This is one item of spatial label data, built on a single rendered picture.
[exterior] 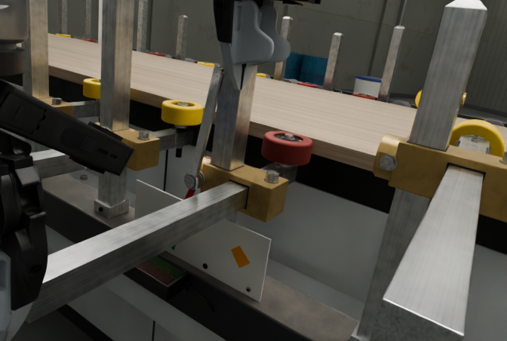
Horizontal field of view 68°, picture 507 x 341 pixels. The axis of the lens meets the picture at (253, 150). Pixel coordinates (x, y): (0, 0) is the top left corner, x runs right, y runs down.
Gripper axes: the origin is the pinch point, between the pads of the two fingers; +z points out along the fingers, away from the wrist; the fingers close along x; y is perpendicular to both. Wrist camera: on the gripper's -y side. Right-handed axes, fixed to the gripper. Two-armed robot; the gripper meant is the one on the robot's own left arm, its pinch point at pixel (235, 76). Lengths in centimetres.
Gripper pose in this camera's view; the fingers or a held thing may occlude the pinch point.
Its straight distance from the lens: 42.5
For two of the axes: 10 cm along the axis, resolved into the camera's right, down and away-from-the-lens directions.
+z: -1.4, 9.5, 2.9
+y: 8.3, 2.7, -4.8
